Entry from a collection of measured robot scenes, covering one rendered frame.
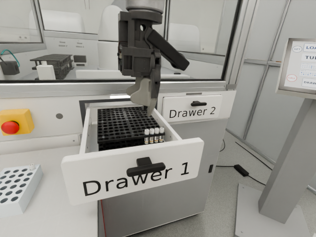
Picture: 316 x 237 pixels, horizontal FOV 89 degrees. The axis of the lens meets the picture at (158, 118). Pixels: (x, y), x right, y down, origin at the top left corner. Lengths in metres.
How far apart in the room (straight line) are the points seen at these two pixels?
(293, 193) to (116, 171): 1.23
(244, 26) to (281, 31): 1.40
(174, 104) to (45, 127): 0.49
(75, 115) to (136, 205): 0.60
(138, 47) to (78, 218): 0.39
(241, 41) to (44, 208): 0.87
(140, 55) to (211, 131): 0.64
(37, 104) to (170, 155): 0.47
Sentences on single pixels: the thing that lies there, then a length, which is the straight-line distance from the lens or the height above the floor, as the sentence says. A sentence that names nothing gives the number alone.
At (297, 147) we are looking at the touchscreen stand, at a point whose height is 0.63.
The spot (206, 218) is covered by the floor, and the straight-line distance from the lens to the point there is 1.41.
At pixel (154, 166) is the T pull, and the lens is 0.31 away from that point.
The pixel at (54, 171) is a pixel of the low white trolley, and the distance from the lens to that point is 0.59.
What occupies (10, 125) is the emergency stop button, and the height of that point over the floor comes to 0.89.
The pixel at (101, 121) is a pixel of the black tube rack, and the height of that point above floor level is 0.90.
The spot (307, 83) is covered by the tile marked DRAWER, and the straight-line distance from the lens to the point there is 1.03.
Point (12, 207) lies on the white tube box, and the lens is 0.50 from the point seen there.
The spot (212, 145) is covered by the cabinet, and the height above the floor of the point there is 0.64.
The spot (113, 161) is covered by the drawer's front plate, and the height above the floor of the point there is 0.91.
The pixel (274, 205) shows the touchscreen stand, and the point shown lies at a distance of 1.49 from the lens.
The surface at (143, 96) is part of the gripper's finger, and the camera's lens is 0.36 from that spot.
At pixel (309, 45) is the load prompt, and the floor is 1.16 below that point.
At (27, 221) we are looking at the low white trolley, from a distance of 0.49.
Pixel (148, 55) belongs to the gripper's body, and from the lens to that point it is 0.34.
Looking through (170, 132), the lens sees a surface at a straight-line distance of 0.47.
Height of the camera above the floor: 1.12
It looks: 24 degrees down
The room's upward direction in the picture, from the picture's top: 4 degrees clockwise
